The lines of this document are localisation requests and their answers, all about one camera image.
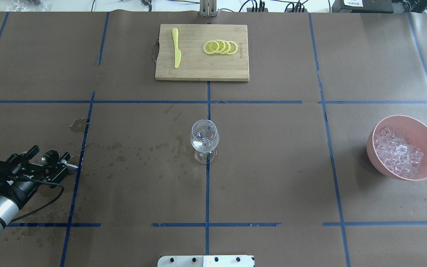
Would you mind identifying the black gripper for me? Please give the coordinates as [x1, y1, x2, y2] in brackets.
[24, 152, 79, 184]

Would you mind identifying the steel double jigger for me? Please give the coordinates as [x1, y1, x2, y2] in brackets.
[41, 150, 60, 165]

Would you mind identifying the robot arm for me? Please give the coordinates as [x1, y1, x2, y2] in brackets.
[0, 146, 78, 235]

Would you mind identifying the clear wine glass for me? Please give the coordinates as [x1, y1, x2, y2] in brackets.
[190, 119, 220, 165]

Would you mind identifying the pile of ice cubes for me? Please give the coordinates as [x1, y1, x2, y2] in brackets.
[373, 128, 424, 179]

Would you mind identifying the yellow plastic knife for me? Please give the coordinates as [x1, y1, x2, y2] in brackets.
[172, 28, 182, 68]

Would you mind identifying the wooden cutting board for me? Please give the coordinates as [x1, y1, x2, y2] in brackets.
[155, 24, 250, 82]

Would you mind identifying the lemon slice stack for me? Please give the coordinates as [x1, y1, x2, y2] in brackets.
[203, 39, 239, 55]

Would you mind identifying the pink bowl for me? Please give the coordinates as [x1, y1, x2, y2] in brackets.
[366, 115, 427, 181]

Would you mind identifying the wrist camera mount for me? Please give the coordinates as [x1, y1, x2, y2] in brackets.
[0, 145, 40, 186]

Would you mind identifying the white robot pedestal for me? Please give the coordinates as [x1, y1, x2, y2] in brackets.
[157, 255, 256, 267]

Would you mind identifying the aluminium frame post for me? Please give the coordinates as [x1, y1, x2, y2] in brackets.
[199, 0, 218, 17]

